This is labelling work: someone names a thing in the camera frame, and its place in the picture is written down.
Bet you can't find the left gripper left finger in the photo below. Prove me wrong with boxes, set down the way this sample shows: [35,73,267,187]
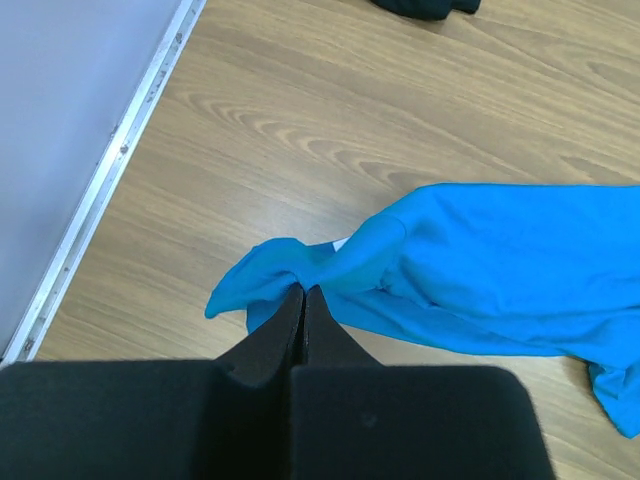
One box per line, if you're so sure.
[215,284,305,391]

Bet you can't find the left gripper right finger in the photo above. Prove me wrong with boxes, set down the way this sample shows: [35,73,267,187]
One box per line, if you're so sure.
[294,286,382,368]

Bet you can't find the blue t shirt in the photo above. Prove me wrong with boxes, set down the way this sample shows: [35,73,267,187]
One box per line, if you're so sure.
[204,183,639,438]

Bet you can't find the white table edge trim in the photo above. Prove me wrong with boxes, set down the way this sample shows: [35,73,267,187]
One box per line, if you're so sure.
[1,1,204,365]

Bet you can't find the folded black t shirt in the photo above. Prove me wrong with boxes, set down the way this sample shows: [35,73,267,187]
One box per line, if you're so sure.
[371,0,481,21]

